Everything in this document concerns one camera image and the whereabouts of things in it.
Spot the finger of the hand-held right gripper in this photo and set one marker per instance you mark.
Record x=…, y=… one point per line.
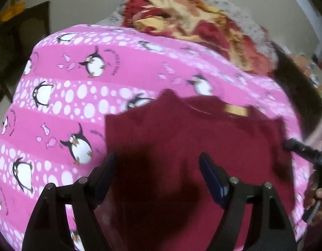
x=298, y=146

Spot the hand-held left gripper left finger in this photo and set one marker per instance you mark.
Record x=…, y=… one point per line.
x=106, y=173

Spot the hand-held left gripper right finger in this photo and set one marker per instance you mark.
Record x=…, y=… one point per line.
x=213, y=178

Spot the dark red sweater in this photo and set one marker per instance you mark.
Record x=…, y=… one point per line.
x=176, y=136

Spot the dark wooden furniture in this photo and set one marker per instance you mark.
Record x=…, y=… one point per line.
x=294, y=89

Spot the assorted clutter pile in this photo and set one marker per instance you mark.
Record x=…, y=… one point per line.
x=311, y=70

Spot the pink penguin print blanket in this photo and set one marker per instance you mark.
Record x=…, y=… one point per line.
x=72, y=96

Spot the dark wooden chair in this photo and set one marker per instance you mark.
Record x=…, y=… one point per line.
x=22, y=47

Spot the red yellow floral quilt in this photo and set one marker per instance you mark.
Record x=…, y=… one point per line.
x=202, y=23

